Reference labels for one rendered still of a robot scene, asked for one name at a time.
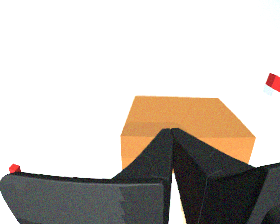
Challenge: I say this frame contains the orange square block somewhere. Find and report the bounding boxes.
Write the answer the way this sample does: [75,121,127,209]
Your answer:
[120,96,256,171]

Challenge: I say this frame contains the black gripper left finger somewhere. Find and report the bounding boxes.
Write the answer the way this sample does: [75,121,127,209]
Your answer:
[0,128,173,224]

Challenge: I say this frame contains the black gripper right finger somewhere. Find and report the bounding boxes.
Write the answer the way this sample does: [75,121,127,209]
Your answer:
[171,127,280,224]

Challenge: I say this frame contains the red square block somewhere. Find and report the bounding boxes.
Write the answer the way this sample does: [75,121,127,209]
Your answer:
[265,72,280,92]
[8,164,20,173]

